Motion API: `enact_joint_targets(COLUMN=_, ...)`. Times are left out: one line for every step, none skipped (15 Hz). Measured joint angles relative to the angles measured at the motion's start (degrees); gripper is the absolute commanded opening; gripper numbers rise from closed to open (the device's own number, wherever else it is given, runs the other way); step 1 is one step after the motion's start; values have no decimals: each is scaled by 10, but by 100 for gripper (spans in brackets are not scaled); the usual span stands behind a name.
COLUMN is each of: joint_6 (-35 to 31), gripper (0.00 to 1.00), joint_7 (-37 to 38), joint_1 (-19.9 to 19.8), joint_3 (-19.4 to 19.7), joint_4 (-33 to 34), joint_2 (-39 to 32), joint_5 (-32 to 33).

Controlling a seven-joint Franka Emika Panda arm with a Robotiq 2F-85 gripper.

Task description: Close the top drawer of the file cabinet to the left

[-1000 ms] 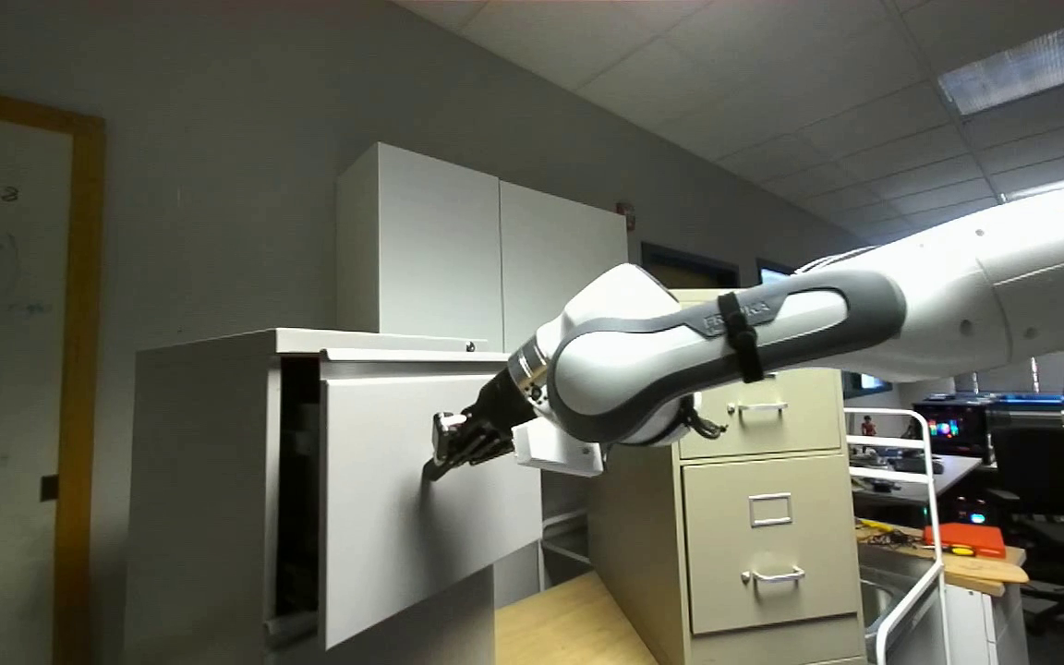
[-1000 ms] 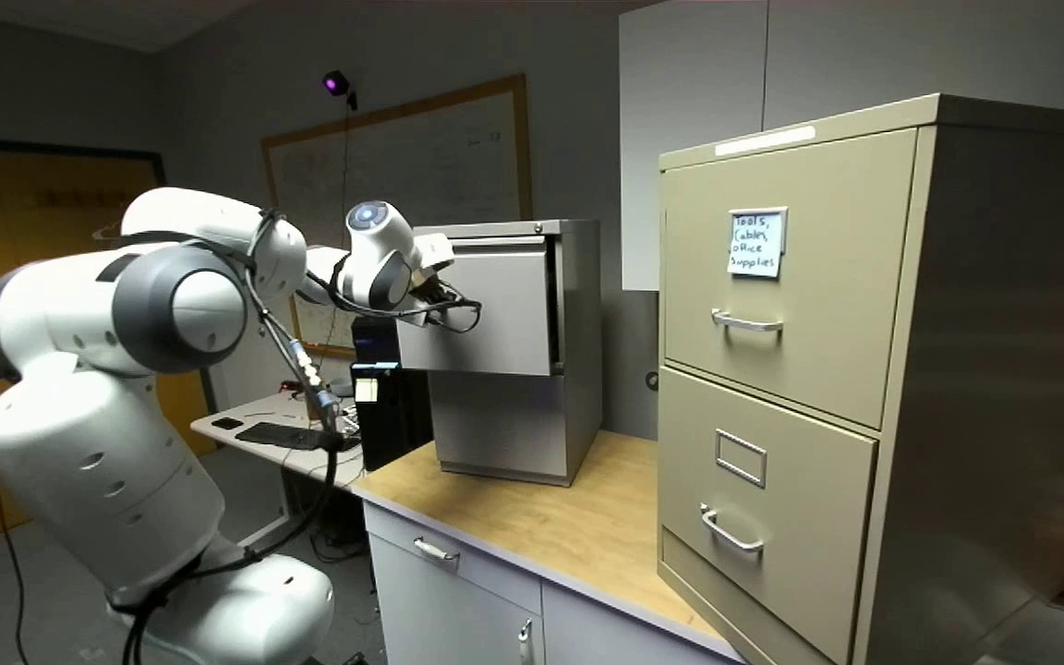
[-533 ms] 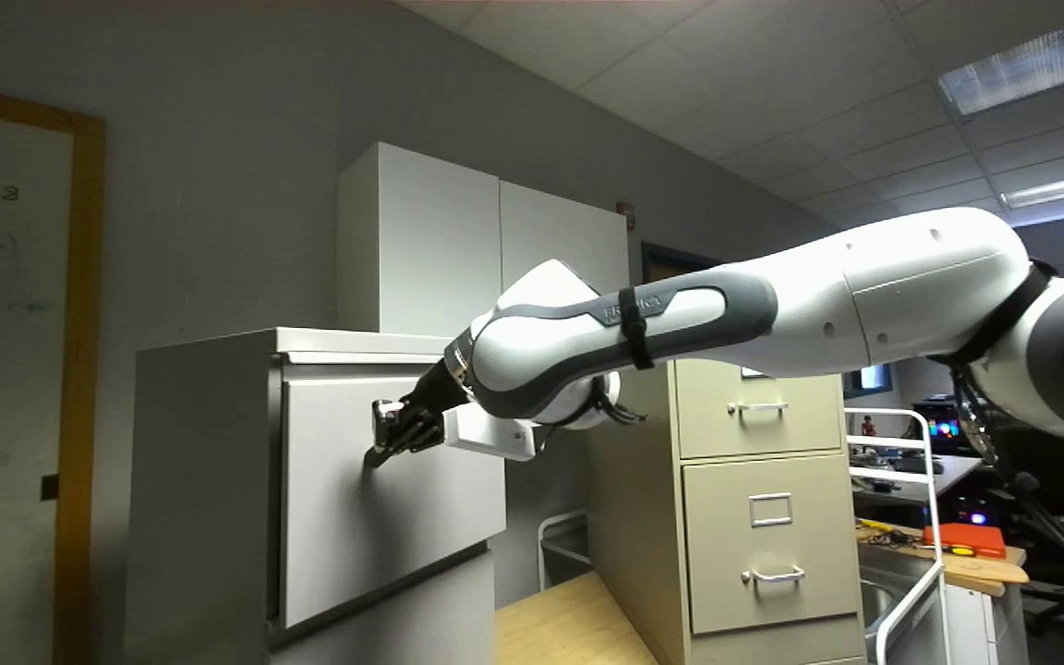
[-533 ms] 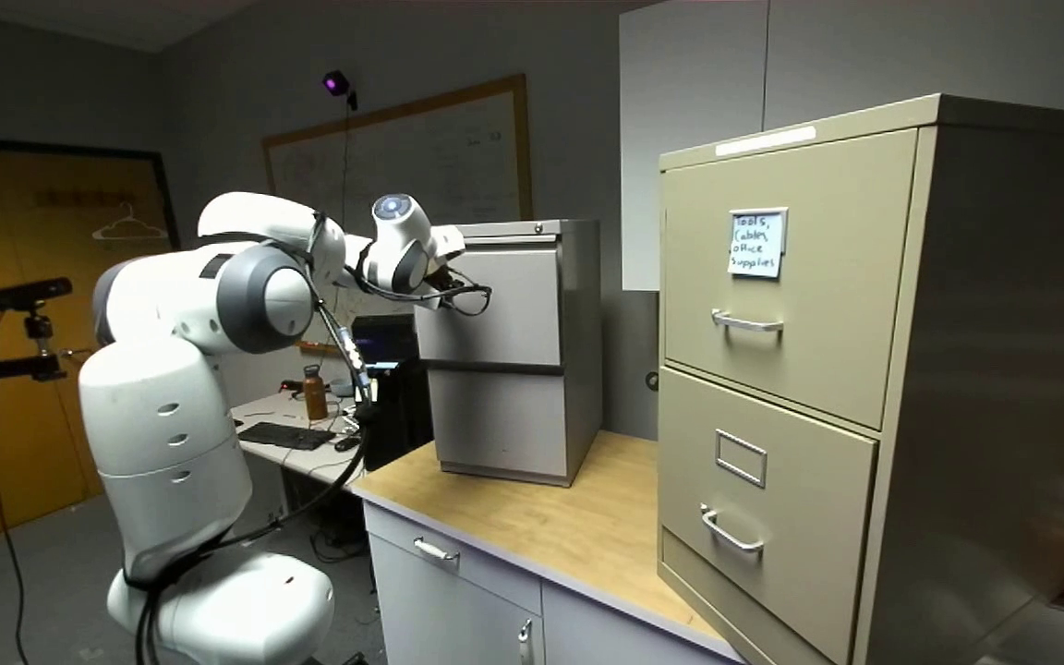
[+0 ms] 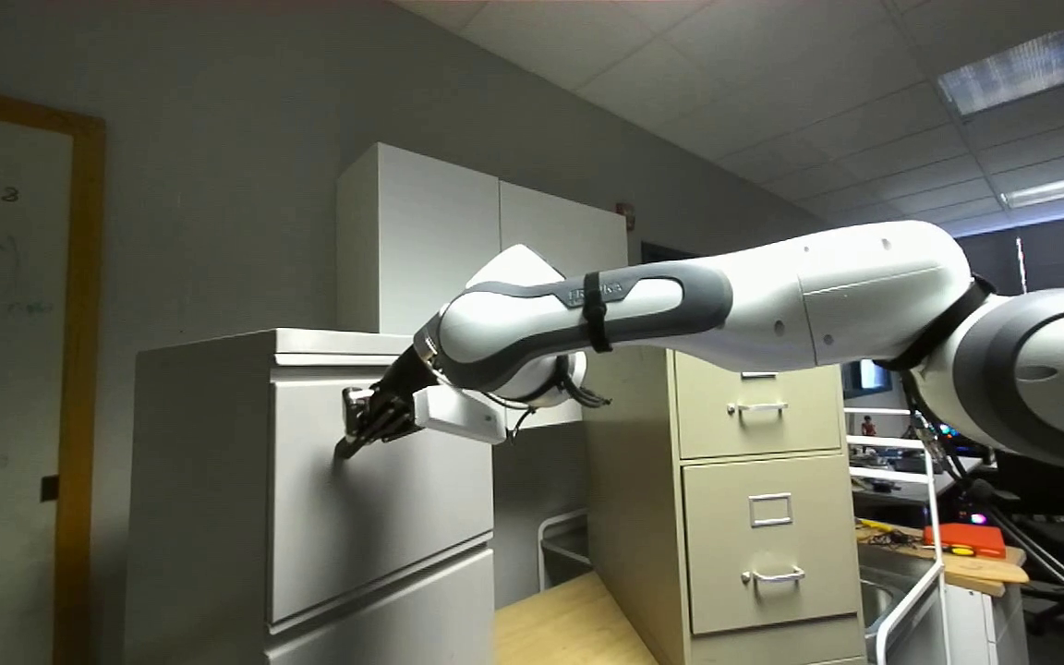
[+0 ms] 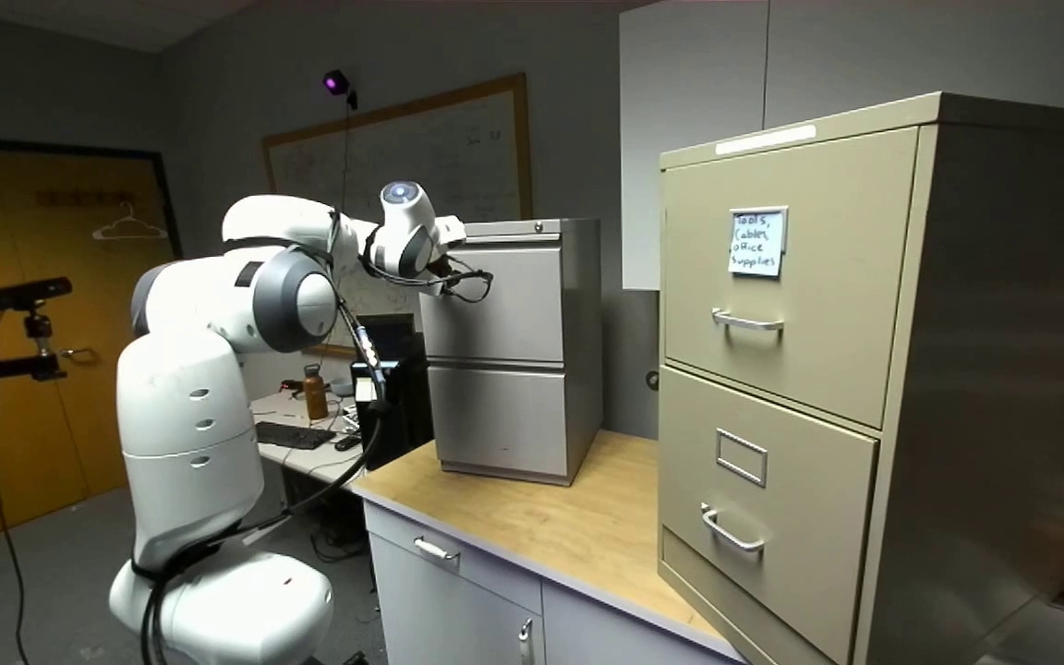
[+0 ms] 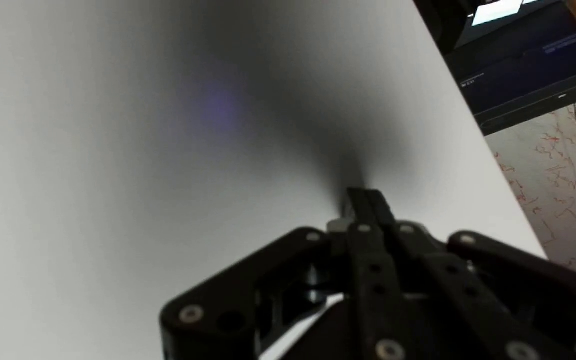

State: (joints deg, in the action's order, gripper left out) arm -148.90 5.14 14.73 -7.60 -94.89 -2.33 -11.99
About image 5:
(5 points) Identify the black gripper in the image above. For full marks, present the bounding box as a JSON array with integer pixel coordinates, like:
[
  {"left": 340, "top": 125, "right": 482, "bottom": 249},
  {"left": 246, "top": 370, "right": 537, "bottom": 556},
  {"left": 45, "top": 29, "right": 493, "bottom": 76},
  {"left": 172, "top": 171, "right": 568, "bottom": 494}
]
[{"left": 332, "top": 338, "right": 439, "bottom": 465}]

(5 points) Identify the gray file cabinet drawer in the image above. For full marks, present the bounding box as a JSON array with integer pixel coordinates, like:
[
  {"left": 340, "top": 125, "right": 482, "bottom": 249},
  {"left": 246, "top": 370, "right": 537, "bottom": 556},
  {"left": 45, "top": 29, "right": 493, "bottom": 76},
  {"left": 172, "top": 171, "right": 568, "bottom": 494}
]
[
  {"left": 268, "top": 358, "right": 500, "bottom": 627},
  {"left": 263, "top": 542, "right": 500, "bottom": 665}
]

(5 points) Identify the gray metal file cabinet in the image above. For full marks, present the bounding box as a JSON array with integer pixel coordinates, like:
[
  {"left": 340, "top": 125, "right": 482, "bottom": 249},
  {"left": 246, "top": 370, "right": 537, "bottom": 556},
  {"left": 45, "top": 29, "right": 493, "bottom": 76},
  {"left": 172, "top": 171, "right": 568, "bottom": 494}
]
[{"left": 124, "top": 324, "right": 500, "bottom": 665}]

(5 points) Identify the beige metal file cabinet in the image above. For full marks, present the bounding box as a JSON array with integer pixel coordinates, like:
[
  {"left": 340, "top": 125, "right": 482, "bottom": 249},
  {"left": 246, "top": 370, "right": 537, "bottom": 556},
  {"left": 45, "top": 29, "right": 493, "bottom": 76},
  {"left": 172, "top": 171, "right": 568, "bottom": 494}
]
[{"left": 582, "top": 342, "right": 867, "bottom": 665}]

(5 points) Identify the beige drawer with label holder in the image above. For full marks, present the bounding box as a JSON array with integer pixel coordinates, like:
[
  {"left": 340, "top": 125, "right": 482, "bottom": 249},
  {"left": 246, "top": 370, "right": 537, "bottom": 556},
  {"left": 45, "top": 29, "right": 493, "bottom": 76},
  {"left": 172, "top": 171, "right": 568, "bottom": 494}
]
[{"left": 679, "top": 446, "right": 864, "bottom": 641}]

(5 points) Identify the beige drawer with note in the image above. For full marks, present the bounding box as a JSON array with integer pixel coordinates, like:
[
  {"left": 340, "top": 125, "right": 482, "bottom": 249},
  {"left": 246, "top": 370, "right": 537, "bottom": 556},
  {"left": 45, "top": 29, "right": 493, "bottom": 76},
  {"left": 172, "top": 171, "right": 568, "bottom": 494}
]
[{"left": 667, "top": 352, "right": 850, "bottom": 463}]

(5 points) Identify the metal label holder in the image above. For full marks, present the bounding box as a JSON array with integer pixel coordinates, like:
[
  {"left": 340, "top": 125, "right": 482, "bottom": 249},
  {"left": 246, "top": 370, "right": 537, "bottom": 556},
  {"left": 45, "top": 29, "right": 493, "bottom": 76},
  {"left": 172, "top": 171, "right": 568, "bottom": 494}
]
[{"left": 747, "top": 489, "right": 800, "bottom": 537}]

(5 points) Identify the orange red power tool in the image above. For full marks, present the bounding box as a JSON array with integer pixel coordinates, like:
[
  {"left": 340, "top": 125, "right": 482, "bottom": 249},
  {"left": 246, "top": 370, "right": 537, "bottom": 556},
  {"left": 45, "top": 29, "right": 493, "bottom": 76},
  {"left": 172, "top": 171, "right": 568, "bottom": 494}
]
[{"left": 918, "top": 517, "right": 1012, "bottom": 561}]

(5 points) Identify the wooden work table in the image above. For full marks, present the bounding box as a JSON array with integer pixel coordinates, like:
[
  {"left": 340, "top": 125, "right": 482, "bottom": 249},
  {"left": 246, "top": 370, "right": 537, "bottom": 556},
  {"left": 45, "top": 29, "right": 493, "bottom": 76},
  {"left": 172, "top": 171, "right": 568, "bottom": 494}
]
[{"left": 853, "top": 513, "right": 1035, "bottom": 603}]

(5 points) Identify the narrow ceiling light strip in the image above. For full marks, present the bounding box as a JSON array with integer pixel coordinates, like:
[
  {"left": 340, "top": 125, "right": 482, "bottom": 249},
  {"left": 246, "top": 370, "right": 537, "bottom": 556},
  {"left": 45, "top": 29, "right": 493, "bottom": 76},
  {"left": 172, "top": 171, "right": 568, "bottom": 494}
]
[{"left": 993, "top": 162, "right": 1064, "bottom": 214}]

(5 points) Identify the large ceiling light panel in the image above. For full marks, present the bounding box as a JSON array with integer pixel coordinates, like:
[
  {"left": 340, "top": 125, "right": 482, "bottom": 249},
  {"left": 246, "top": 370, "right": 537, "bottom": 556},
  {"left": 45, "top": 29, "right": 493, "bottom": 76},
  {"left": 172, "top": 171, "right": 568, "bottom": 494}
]
[{"left": 931, "top": 2, "right": 1064, "bottom": 122}]

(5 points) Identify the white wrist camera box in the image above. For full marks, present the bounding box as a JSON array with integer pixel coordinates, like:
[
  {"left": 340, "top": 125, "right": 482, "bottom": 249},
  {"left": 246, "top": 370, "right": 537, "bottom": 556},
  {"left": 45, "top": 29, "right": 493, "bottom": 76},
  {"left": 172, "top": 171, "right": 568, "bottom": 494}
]
[{"left": 409, "top": 380, "right": 513, "bottom": 446}]

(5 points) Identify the black strap on arm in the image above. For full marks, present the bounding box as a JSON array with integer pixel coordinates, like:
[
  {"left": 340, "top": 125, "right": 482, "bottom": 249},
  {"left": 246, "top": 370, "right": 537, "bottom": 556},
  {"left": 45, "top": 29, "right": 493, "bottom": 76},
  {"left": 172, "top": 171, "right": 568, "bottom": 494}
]
[{"left": 576, "top": 265, "right": 617, "bottom": 358}]

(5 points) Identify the whiteboard with wooden frame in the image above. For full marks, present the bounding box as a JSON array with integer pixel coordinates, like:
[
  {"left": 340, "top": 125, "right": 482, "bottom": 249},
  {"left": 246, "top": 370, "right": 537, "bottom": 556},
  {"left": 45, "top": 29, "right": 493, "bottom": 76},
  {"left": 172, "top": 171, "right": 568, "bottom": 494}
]
[{"left": 0, "top": 81, "right": 113, "bottom": 665}]

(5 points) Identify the chrome drawer handle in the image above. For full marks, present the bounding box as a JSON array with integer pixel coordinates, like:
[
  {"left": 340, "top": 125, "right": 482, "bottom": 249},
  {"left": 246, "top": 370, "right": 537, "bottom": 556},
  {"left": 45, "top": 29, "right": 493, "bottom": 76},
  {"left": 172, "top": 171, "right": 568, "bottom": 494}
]
[
  {"left": 726, "top": 394, "right": 790, "bottom": 432},
  {"left": 741, "top": 561, "right": 810, "bottom": 603}
]

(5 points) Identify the white wire shelf rack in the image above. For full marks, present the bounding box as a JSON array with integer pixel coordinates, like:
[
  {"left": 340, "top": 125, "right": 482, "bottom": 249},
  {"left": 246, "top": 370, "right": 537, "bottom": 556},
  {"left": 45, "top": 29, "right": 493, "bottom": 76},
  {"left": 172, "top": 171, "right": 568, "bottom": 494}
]
[{"left": 844, "top": 401, "right": 931, "bottom": 491}]

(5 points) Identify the white metal pipe frame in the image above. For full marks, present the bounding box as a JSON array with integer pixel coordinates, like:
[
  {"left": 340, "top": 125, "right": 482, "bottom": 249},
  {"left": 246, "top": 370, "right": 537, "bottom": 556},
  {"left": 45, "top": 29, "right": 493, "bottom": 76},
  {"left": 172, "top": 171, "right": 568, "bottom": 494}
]
[{"left": 867, "top": 441, "right": 949, "bottom": 665}]

